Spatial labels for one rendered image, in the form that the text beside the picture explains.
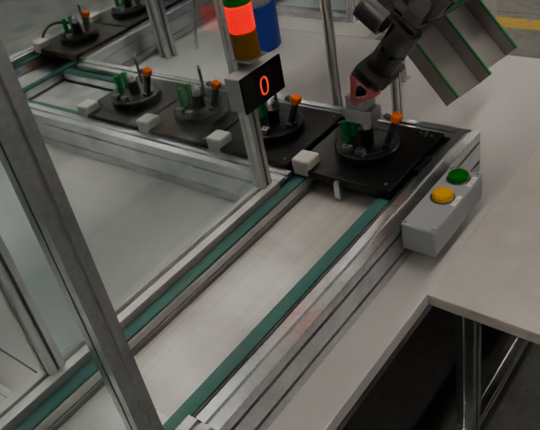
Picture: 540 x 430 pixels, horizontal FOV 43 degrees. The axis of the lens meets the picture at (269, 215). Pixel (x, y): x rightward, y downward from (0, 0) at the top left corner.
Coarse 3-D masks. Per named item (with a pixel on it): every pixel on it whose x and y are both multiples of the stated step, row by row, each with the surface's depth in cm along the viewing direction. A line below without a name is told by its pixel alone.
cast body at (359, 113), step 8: (360, 88) 140; (360, 96) 140; (352, 104) 141; (360, 104) 140; (368, 104) 140; (376, 104) 142; (344, 112) 146; (352, 112) 142; (360, 112) 141; (368, 112) 140; (376, 112) 142; (352, 120) 143; (360, 120) 142; (368, 120) 141; (376, 120) 142
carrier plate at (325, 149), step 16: (336, 128) 160; (400, 128) 155; (416, 128) 153; (320, 144) 155; (416, 144) 148; (432, 144) 147; (320, 160) 149; (336, 160) 148; (400, 160) 144; (416, 160) 143; (304, 176) 149; (320, 176) 146; (336, 176) 143; (352, 176) 142; (368, 176) 141; (384, 176) 140; (400, 176) 139; (368, 192) 140; (384, 192) 137
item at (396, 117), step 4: (396, 112) 140; (384, 116) 141; (388, 116) 141; (392, 116) 139; (396, 116) 139; (400, 116) 139; (388, 120) 141; (392, 120) 140; (396, 120) 139; (400, 120) 140; (392, 124) 140; (396, 124) 140; (392, 128) 141; (396, 128) 142; (388, 132) 142; (392, 132) 142; (388, 136) 143; (392, 136) 143; (388, 140) 144; (392, 140) 144; (388, 144) 144
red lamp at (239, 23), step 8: (224, 8) 122; (232, 8) 121; (240, 8) 121; (248, 8) 122; (232, 16) 122; (240, 16) 122; (248, 16) 122; (232, 24) 123; (240, 24) 122; (248, 24) 123; (232, 32) 124; (240, 32) 123
